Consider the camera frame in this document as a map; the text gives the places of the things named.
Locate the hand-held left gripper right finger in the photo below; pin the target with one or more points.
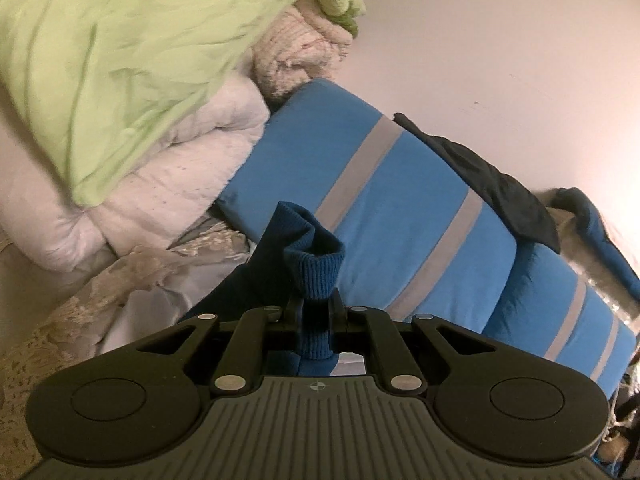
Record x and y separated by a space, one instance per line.
336 312

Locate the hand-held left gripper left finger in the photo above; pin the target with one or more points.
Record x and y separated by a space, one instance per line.
295 312

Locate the blue sweater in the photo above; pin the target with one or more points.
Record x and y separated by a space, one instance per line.
300 260

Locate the blue grey-striped pillow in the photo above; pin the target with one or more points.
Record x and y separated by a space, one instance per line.
540 300
390 200

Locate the light grey cloth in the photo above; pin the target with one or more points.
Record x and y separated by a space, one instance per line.
150 305

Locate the white comforter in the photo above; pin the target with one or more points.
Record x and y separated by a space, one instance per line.
175 175

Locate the dark cloth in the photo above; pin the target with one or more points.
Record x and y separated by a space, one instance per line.
490 190

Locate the beige lace cloth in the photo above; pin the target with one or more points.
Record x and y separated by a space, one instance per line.
65 320

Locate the beige knit blanket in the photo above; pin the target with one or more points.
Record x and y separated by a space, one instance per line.
295 55

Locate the clear plastic wrapped bundle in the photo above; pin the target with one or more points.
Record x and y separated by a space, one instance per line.
600 280

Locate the folded blue garment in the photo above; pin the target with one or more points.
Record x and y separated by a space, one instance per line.
595 230

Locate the light green blanket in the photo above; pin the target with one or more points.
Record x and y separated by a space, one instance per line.
125 60

